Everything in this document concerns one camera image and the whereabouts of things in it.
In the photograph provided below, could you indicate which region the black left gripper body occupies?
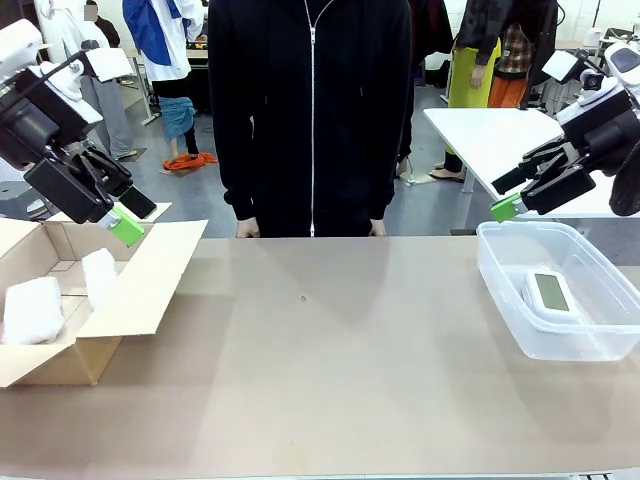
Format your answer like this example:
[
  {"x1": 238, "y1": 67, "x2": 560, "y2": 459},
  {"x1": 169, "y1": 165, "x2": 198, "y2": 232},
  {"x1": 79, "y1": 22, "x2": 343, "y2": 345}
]
[{"x1": 0, "y1": 67, "x2": 100, "y2": 171}]

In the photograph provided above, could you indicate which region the person in white blue coat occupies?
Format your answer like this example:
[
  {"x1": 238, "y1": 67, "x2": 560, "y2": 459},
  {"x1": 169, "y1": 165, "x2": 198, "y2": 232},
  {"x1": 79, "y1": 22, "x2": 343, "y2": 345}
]
[{"x1": 122, "y1": 0, "x2": 207, "y2": 157}]

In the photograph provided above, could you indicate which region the person in black zip hoodie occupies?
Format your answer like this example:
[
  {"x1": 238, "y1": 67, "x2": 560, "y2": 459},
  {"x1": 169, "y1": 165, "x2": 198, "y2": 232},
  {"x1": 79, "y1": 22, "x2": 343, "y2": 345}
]
[{"x1": 207, "y1": 0, "x2": 416, "y2": 239}]

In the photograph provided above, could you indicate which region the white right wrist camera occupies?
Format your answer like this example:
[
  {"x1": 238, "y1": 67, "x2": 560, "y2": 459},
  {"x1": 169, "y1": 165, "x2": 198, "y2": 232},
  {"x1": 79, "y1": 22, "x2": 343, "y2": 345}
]
[{"x1": 541, "y1": 48, "x2": 626, "y2": 126}]

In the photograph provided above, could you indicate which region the grey background desk frame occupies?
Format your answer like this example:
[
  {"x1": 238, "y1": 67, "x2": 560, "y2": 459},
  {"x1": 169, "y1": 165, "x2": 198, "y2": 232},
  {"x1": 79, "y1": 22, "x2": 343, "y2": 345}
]
[{"x1": 117, "y1": 48, "x2": 162, "y2": 126}]

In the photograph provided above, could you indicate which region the tan paper scrap on floor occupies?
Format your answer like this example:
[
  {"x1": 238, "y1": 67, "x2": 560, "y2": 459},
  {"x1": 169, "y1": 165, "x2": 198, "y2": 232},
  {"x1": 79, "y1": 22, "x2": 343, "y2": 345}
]
[{"x1": 399, "y1": 169, "x2": 432, "y2": 189}]

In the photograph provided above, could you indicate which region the orange cloth on floor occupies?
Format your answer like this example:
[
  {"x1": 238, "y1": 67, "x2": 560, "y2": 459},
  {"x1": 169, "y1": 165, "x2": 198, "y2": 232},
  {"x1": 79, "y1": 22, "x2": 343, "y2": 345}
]
[{"x1": 161, "y1": 152, "x2": 219, "y2": 174}]

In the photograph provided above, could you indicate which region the person with yellow apron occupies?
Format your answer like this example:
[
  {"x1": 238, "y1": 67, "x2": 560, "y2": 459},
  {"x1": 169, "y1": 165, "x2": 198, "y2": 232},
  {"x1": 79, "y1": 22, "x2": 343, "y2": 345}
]
[{"x1": 430, "y1": 0, "x2": 504, "y2": 184}]

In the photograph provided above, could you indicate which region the open brown cardboard box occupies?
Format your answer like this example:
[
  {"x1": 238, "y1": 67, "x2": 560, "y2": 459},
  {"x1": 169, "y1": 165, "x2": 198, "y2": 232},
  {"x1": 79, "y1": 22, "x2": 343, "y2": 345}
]
[{"x1": 0, "y1": 202, "x2": 210, "y2": 390}]

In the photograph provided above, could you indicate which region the person in white coat grey trousers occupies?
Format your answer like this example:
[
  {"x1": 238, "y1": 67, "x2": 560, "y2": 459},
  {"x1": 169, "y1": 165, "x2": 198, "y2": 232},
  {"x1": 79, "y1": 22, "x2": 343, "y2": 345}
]
[{"x1": 34, "y1": 0, "x2": 139, "y2": 162}]

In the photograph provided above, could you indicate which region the bubble-wrapped clock with QR label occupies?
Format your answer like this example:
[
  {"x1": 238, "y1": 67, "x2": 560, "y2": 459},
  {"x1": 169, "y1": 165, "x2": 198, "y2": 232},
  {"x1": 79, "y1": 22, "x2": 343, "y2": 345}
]
[{"x1": 81, "y1": 248, "x2": 119, "y2": 311}]

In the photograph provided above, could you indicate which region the white background table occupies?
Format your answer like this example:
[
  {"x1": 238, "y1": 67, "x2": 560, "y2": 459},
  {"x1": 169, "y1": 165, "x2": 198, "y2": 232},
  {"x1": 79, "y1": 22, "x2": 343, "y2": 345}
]
[{"x1": 423, "y1": 107, "x2": 640, "y2": 221}]

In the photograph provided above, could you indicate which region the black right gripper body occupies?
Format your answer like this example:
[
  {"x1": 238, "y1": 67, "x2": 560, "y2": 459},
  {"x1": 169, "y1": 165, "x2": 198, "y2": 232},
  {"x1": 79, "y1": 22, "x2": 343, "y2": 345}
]
[{"x1": 562, "y1": 96, "x2": 640, "y2": 175}]

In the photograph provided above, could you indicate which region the background desk with equipment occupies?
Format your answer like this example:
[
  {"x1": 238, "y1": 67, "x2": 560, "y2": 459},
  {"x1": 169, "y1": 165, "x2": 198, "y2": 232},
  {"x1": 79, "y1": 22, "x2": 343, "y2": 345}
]
[{"x1": 549, "y1": 27, "x2": 640, "y2": 66}]

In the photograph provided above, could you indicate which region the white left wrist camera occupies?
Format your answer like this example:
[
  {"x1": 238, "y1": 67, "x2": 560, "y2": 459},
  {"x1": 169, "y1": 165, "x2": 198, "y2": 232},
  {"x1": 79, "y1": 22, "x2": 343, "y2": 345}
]
[{"x1": 38, "y1": 47, "x2": 135, "y2": 126}]

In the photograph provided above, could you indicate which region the person's right forearm black sleeve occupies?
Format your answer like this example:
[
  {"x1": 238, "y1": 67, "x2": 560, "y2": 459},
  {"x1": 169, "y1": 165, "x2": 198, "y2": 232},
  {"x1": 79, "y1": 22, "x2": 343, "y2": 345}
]
[{"x1": 215, "y1": 112, "x2": 261, "y2": 221}]

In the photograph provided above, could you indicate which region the person's left forearm black sleeve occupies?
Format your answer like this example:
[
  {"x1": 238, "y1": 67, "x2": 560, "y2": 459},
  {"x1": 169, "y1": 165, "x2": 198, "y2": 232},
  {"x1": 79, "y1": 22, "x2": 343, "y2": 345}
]
[{"x1": 367, "y1": 112, "x2": 416, "y2": 222}]

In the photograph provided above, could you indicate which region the clear plastic bin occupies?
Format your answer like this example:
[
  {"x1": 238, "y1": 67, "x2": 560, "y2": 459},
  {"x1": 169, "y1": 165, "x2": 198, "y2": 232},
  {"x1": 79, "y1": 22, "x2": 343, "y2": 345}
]
[{"x1": 476, "y1": 220, "x2": 640, "y2": 362}]

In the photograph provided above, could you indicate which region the seated person in dark top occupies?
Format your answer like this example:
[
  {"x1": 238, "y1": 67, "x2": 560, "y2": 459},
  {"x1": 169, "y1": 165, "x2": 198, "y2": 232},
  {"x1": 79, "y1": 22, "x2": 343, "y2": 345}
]
[{"x1": 82, "y1": 0, "x2": 122, "y2": 51}]

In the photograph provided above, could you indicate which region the plain bubble-wrapped clock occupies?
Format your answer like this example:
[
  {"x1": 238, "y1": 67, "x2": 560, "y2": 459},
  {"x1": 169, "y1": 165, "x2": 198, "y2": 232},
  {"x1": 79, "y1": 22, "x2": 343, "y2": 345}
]
[{"x1": 1, "y1": 275, "x2": 66, "y2": 346}]

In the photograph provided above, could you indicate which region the person in plaid and orange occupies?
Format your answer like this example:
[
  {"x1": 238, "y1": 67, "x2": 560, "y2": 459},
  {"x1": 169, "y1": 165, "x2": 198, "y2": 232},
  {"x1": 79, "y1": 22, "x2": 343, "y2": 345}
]
[{"x1": 487, "y1": 22, "x2": 534, "y2": 109}]

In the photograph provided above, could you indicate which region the unwrapped white digital clock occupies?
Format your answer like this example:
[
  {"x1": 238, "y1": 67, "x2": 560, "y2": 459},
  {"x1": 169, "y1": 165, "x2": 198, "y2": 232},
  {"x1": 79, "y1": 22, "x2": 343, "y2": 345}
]
[{"x1": 522, "y1": 269, "x2": 584, "y2": 324}]

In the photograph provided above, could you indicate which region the black right arm cable sleeve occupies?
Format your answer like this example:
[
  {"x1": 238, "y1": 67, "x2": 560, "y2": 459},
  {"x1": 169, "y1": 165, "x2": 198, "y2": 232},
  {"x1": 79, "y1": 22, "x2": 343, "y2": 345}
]
[{"x1": 608, "y1": 153, "x2": 640, "y2": 218}]

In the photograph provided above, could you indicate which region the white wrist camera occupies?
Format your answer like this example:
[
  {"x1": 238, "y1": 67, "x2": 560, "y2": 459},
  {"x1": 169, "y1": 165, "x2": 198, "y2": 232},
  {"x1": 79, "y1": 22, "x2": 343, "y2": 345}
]
[
  {"x1": 38, "y1": 47, "x2": 135, "y2": 126},
  {"x1": 541, "y1": 48, "x2": 626, "y2": 126}
]

